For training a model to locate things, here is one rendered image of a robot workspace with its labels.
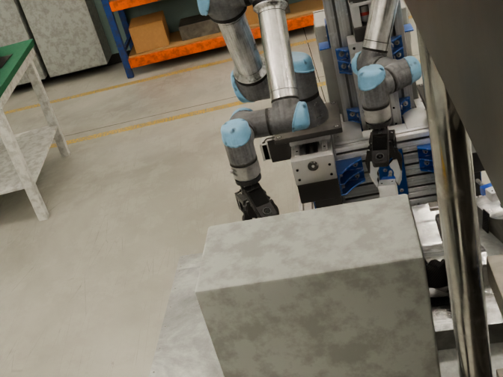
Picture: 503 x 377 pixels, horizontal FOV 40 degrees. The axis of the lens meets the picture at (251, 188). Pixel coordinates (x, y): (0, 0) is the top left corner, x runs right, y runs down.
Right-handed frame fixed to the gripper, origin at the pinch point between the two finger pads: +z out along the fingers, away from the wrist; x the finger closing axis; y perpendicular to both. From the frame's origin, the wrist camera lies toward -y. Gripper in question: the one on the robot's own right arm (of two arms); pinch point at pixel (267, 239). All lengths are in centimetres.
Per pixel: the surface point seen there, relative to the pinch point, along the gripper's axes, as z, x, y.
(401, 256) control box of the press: -52, 11, -93
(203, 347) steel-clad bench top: 15.0, 28.3, -11.6
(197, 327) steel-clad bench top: 15.0, 26.7, -2.9
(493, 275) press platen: -34, -9, -85
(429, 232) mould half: 6.5, -39.2, -19.5
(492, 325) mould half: 10, -30, -55
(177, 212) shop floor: 96, -11, 207
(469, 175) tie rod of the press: -48, -11, -78
